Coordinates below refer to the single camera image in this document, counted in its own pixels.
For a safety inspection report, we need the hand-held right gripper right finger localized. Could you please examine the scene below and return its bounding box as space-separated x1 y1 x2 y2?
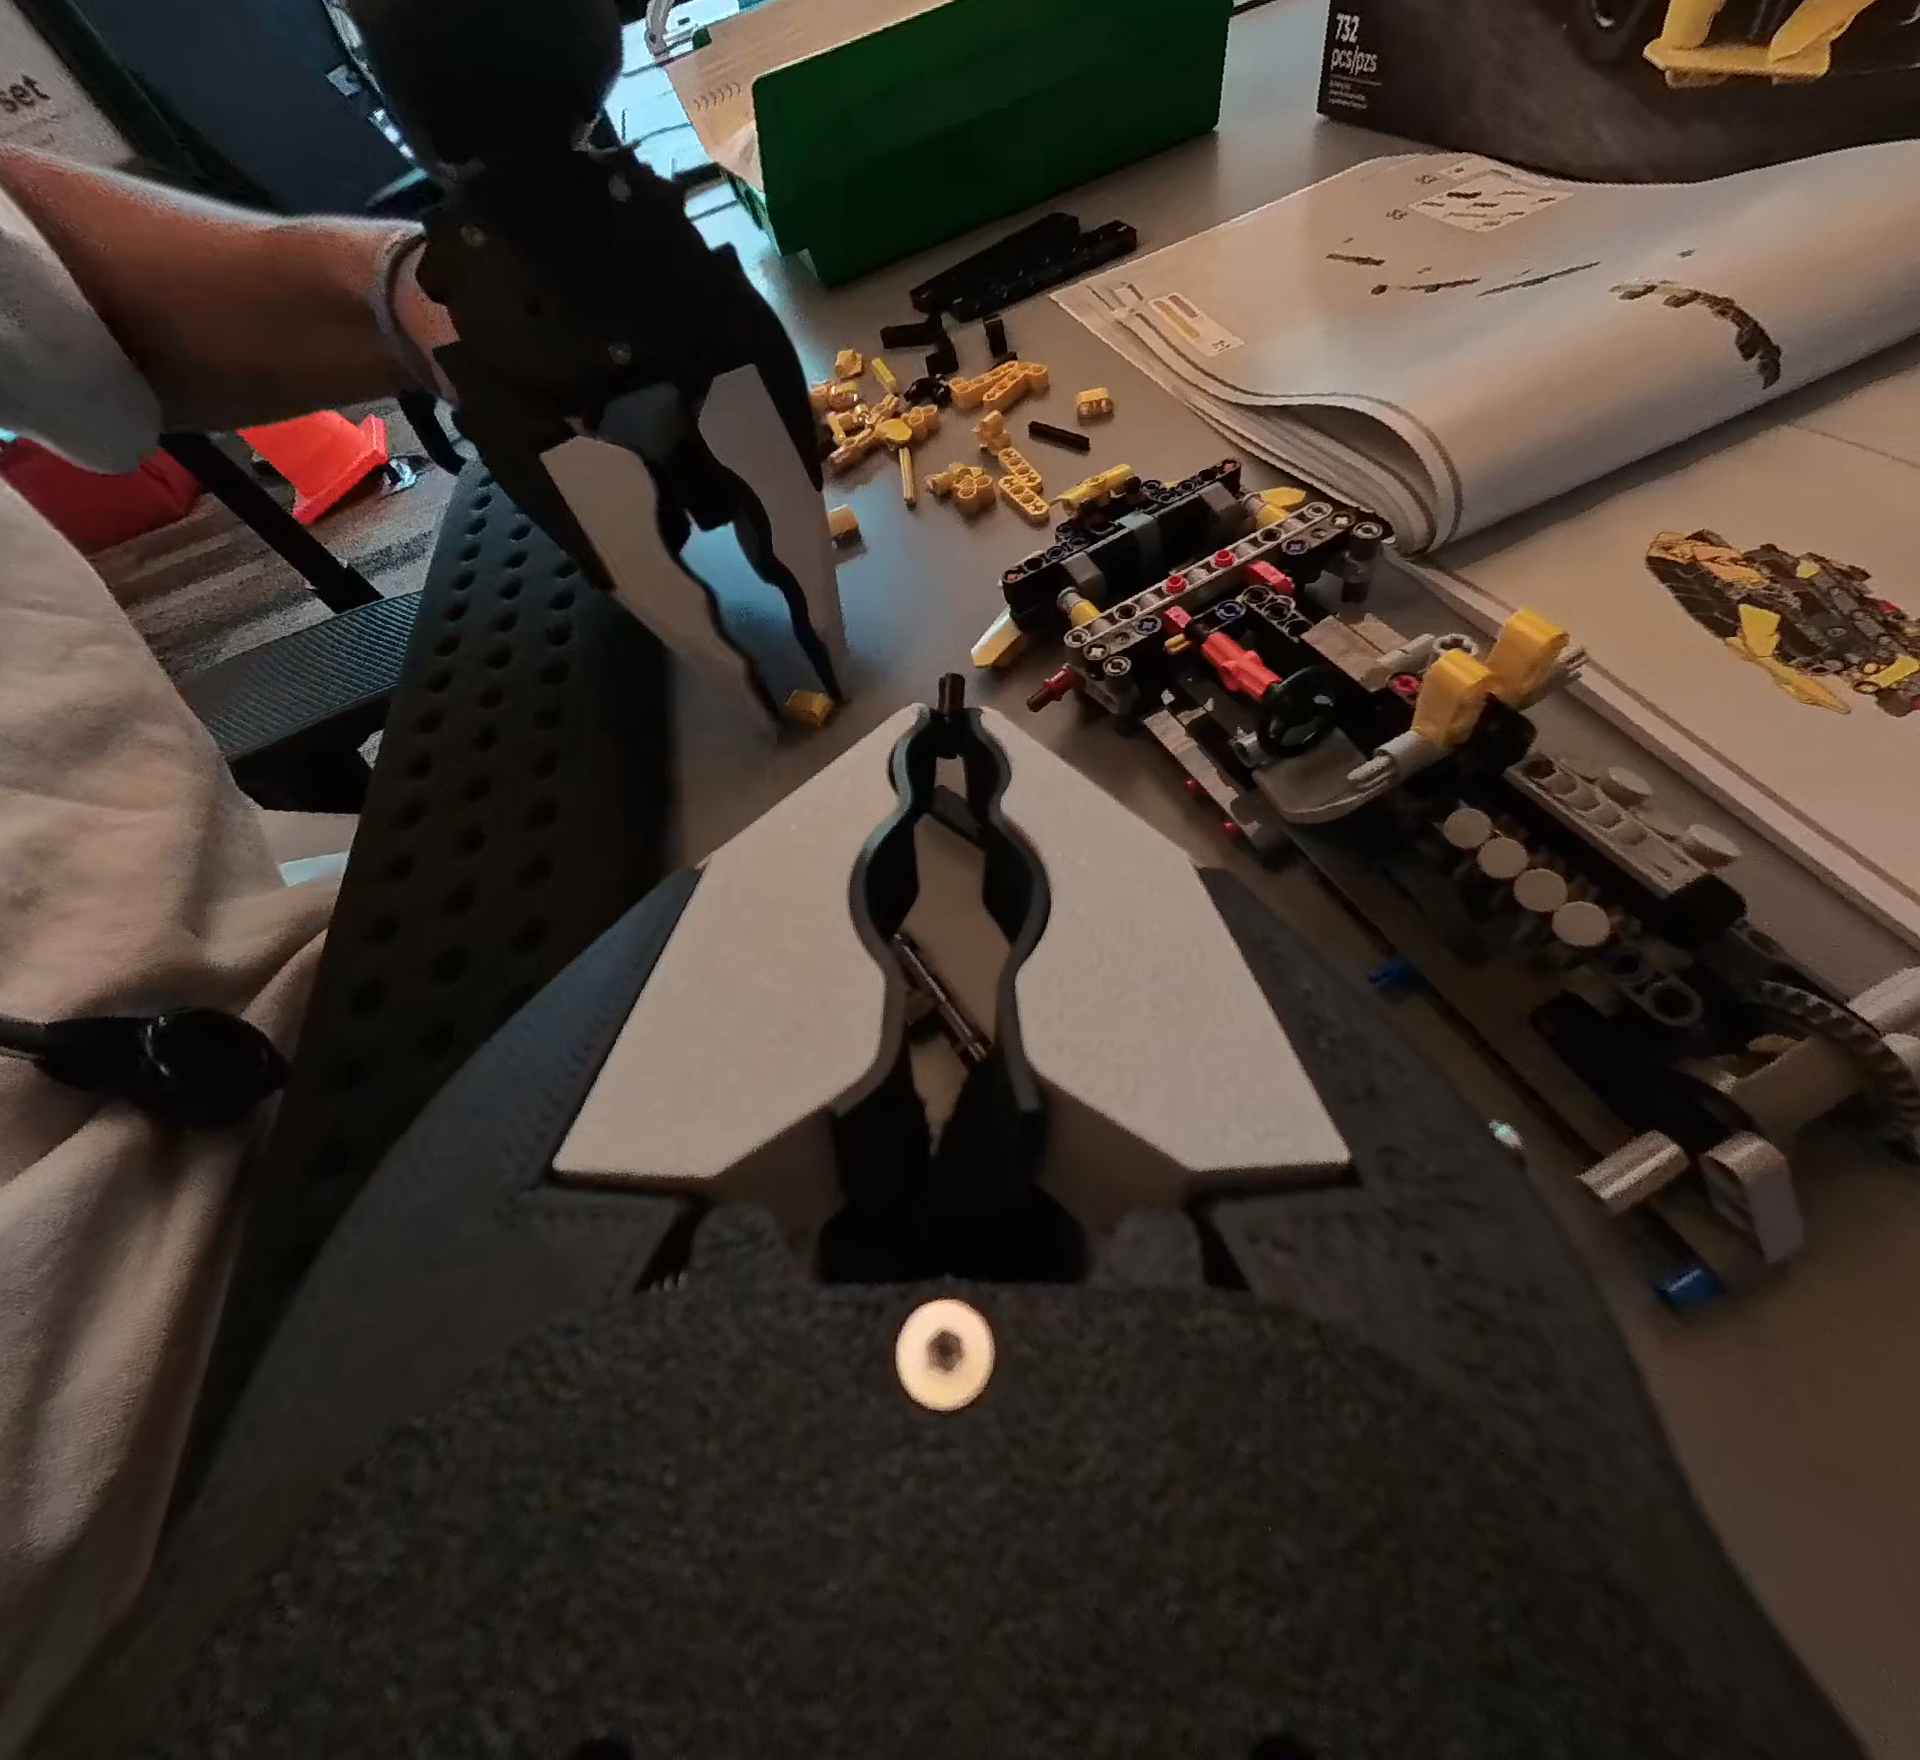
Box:
972 703 1360 1267

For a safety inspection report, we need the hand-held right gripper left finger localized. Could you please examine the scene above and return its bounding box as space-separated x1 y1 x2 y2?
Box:
553 705 917 1278

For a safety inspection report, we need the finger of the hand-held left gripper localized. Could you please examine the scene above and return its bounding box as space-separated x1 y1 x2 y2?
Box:
540 428 785 730
685 354 851 705

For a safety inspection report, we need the person's left forearm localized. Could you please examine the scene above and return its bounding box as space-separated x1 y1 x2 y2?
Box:
0 145 438 433

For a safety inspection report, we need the building set box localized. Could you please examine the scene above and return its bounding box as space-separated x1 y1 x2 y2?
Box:
1316 0 1920 184

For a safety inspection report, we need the pile of yellow building pieces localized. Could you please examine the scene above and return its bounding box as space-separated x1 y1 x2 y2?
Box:
810 349 1120 544

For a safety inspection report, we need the grey wristband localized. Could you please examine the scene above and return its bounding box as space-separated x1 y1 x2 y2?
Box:
372 226 433 385

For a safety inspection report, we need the grey toy axle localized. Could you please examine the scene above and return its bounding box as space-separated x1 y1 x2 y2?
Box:
891 931 995 1064

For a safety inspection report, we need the group of small black pieces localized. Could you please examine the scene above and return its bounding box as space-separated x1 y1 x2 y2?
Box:
876 312 1094 453

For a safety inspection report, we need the orange traffic cone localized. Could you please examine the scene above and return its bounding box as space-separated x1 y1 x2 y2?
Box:
239 409 396 525

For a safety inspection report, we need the long black building beam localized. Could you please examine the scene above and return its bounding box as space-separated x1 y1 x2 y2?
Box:
905 212 1142 326

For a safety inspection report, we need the partly built toy car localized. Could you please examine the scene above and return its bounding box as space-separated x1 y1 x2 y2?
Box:
972 462 1920 1304

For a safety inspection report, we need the green plastic bin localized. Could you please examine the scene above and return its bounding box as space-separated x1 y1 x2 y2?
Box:
690 0 1248 290

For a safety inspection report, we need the black white marker sign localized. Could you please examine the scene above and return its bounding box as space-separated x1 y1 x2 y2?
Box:
0 0 140 169

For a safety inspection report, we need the open instruction booklet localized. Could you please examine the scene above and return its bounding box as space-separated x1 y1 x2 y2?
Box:
1049 140 1920 944

